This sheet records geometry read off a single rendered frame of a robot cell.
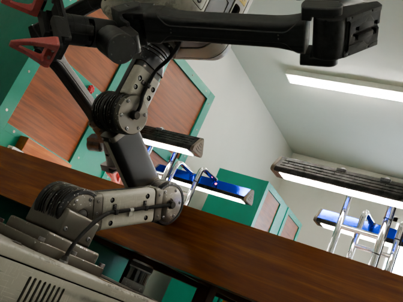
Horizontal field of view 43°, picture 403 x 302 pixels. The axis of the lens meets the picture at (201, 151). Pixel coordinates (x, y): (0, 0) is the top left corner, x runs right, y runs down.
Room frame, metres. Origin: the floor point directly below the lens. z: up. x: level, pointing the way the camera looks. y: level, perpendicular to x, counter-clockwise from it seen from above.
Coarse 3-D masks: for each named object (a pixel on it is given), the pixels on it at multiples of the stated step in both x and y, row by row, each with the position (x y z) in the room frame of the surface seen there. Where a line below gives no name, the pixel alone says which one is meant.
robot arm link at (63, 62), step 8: (40, 48) 1.81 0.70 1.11; (64, 56) 1.87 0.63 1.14; (56, 64) 1.85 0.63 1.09; (64, 64) 1.86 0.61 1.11; (56, 72) 1.88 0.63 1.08; (64, 72) 1.87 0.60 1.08; (72, 72) 1.88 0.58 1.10; (64, 80) 1.89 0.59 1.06; (72, 80) 1.88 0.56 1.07; (80, 80) 1.91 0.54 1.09; (72, 88) 1.90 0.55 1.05; (80, 88) 1.90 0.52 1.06; (80, 96) 1.91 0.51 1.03; (88, 96) 1.92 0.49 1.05; (80, 104) 1.94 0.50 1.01; (88, 104) 1.92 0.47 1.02; (88, 112) 1.95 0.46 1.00; (96, 128) 1.97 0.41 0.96
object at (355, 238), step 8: (360, 216) 1.99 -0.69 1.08; (368, 216) 2.02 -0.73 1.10; (360, 224) 1.98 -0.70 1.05; (400, 224) 1.90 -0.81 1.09; (400, 232) 1.89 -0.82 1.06; (352, 240) 1.99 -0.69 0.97; (400, 240) 1.89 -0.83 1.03; (352, 248) 1.98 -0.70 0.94; (360, 248) 1.96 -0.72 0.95; (368, 248) 1.95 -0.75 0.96; (392, 248) 1.90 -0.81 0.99; (352, 256) 1.98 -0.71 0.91; (384, 256) 1.91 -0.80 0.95; (392, 256) 1.89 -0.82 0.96; (392, 264) 1.89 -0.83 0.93
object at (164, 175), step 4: (156, 128) 2.14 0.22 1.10; (160, 128) 2.13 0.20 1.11; (148, 148) 2.35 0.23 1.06; (152, 148) 2.36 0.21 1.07; (176, 152) 2.26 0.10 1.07; (172, 156) 2.26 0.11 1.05; (176, 156) 2.26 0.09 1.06; (172, 160) 2.26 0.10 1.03; (168, 164) 2.26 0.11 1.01; (172, 164) 2.26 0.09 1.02; (168, 168) 2.26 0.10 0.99; (160, 172) 2.28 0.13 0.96; (164, 172) 2.26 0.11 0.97; (168, 172) 2.26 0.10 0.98; (164, 176) 2.26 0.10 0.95
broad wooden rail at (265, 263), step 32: (0, 160) 2.12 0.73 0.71; (32, 160) 2.02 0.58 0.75; (0, 192) 2.06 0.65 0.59; (32, 192) 1.96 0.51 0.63; (192, 224) 1.55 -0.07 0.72; (224, 224) 1.49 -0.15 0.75; (160, 256) 1.58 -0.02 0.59; (192, 256) 1.52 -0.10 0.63; (224, 256) 1.46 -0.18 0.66; (256, 256) 1.41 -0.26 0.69; (288, 256) 1.36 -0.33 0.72; (320, 256) 1.31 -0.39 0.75; (224, 288) 1.47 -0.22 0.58; (256, 288) 1.39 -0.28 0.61; (288, 288) 1.34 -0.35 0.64; (320, 288) 1.30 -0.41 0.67; (352, 288) 1.25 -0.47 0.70; (384, 288) 1.21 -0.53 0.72
